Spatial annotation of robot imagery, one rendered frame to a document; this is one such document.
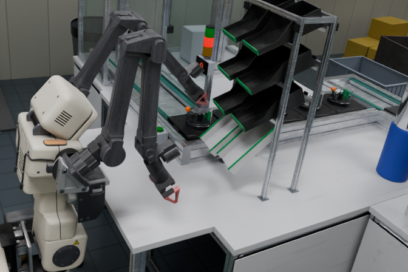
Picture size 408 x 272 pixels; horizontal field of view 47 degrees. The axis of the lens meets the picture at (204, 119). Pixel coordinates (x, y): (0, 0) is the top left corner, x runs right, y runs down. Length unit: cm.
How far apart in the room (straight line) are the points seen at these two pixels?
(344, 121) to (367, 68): 169
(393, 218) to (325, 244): 31
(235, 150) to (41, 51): 356
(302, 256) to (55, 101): 120
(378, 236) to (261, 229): 59
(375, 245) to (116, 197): 117
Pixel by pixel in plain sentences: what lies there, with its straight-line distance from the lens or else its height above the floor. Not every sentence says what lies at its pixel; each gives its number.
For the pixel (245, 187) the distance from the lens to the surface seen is 213.
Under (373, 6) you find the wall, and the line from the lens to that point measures 774.
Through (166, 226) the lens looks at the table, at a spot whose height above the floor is 86.
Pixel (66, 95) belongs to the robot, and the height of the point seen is 138.
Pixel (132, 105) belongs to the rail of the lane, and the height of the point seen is 90.
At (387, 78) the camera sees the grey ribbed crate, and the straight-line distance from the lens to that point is 433.
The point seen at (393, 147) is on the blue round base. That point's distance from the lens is 242.
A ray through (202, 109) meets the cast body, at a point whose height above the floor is 106.
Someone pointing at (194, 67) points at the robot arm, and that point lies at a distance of 217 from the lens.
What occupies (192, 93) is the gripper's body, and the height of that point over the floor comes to 116.
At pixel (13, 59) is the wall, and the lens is 526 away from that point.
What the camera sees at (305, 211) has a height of 86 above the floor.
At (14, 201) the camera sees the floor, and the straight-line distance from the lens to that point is 345.
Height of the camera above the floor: 204
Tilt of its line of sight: 26 degrees down
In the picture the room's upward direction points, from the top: 8 degrees clockwise
